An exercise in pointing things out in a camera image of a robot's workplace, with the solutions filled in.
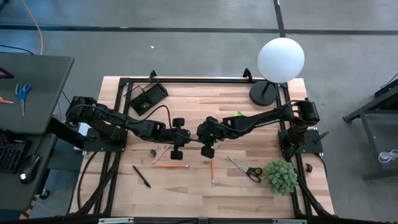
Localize black keyboard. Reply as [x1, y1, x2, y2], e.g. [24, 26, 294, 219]
[0, 139, 27, 174]

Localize black pen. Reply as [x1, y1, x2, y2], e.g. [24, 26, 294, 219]
[132, 165, 152, 189]

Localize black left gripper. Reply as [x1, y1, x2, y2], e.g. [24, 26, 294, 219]
[164, 117, 203, 161]

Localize orange cable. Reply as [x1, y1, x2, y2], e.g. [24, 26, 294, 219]
[20, 0, 44, 55]

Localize grey side table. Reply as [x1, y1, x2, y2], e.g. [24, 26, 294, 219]
[0, 52, 75, 135]

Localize black-handled scissors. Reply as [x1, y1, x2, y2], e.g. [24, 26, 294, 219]
[226, 155, 264, 184]

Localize black computer mouse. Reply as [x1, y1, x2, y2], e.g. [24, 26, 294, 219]
[18, 154, 41, 185]

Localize green artificial plant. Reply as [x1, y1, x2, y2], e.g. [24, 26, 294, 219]
[264, 159, 299, 195]

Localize black metal cart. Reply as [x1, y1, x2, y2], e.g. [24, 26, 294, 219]
[342, 79, 398, 182]

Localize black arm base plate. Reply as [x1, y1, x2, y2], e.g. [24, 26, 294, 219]
[83, 127, 128, 153]
[278, 129, 330, 155]

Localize white globe table lamp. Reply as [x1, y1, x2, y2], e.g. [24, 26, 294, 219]
[248, 37, 305, 107]

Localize black floor cable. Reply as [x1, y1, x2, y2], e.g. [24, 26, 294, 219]
[0, 44, 35, 55]

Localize black aluminium table frame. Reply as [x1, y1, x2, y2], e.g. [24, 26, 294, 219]
[74, 68, 335, 218]

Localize blue-handled scissors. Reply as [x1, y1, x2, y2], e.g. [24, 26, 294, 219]
[14, 82, 33, 118]

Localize white coiled cable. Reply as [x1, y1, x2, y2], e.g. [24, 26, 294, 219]
[377, 149, 398, 164]

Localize red and black tablet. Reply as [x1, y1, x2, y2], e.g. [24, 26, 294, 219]
[0, 66, 15, 80]

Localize white box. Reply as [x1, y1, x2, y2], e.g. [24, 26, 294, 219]
[77, 123, 91, 136]

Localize dark computer desk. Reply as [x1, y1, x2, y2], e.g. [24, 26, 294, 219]
[0, 132, 58, 215]

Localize black mesh desk organizer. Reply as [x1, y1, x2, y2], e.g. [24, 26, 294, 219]
[126, 82, 169, 118]

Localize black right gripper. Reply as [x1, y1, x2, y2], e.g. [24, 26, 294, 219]
[197, 117, 225, 159]

